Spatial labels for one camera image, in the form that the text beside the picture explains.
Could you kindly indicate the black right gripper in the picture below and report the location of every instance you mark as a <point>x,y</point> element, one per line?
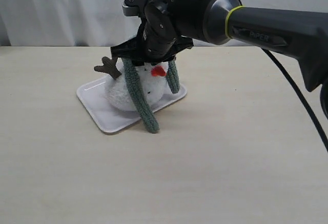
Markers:
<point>168,27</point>

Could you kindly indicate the white plush snowman toy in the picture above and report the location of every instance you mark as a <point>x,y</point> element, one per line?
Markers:
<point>115,88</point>

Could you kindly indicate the green fleece scarf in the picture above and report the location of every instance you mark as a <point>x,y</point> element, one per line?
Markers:
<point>146,84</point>

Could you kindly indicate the white rectangular tray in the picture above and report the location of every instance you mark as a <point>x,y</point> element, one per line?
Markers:
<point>111,120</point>

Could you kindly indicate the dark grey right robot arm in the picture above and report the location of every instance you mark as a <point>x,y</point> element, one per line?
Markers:
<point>301,35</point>

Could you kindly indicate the white curtain backdrop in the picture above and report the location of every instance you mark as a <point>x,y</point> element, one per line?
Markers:
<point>91,22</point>

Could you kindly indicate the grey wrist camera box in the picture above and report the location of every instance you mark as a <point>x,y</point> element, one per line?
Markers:
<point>134,8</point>

